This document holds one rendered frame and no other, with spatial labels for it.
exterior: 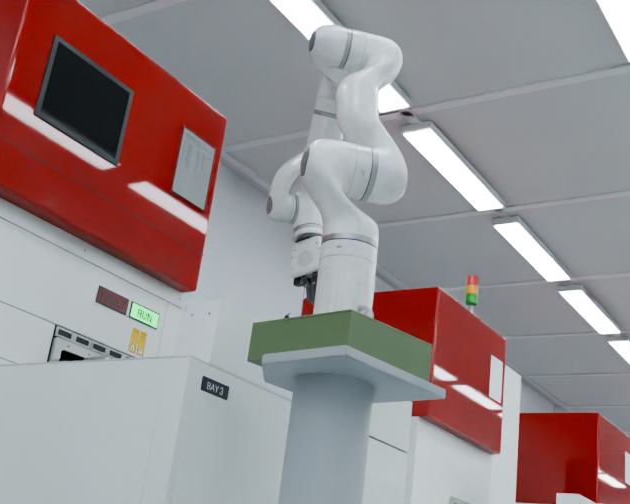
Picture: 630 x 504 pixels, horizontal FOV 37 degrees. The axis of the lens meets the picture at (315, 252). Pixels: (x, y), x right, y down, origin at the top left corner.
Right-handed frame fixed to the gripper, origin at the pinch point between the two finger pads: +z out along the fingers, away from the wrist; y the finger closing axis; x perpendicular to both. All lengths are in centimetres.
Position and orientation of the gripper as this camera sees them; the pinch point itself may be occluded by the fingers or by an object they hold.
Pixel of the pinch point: (312, 295)
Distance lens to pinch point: 236.2
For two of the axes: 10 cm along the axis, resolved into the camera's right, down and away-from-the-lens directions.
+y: 8.4, -2.9, -4.5
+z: 0.5, 8.8, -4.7
